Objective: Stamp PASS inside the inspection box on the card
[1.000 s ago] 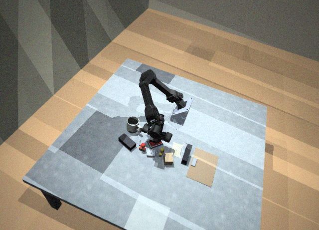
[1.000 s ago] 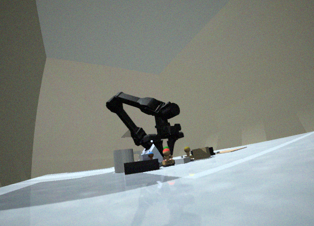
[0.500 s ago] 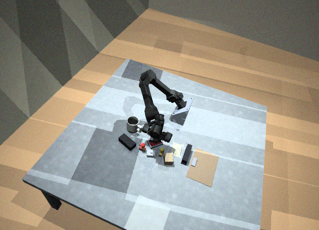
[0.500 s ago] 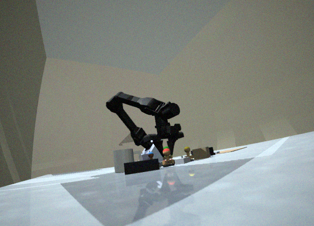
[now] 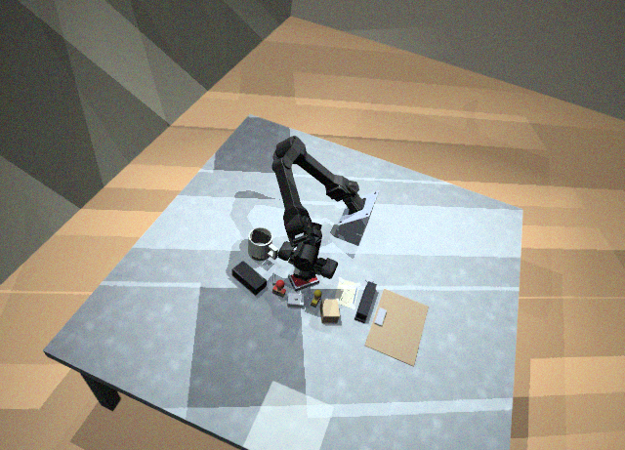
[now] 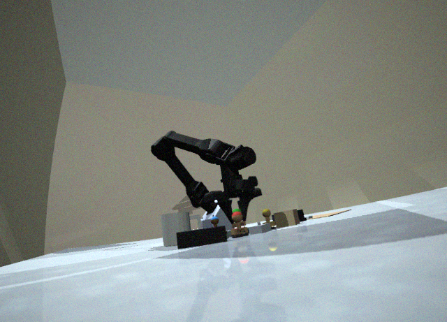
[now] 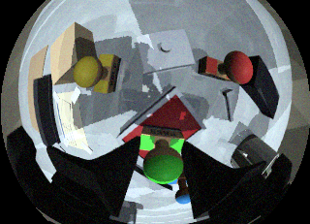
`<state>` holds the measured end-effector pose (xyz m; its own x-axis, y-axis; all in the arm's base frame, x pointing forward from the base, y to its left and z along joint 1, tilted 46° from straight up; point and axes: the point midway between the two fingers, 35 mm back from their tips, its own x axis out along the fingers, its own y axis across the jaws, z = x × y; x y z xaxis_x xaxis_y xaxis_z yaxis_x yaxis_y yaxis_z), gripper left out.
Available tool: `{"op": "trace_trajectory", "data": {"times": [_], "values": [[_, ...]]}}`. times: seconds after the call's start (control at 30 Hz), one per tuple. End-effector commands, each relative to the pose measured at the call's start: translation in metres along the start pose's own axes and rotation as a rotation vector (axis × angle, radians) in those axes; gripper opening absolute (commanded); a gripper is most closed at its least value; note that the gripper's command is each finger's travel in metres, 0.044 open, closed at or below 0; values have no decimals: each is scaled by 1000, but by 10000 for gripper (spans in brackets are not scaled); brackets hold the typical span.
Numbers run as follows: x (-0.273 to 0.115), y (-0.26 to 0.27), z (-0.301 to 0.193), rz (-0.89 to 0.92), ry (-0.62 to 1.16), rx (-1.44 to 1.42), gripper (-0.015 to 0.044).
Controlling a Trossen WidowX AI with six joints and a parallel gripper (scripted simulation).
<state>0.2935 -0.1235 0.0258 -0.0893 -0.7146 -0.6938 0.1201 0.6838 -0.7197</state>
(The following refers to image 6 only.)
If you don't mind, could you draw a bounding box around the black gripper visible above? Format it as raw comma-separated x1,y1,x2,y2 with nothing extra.
204,172,262,224

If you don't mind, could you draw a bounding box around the grey mug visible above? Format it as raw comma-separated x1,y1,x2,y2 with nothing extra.
161,212,203,247

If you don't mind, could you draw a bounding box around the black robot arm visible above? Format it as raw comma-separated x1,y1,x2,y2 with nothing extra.
150,130,258,215

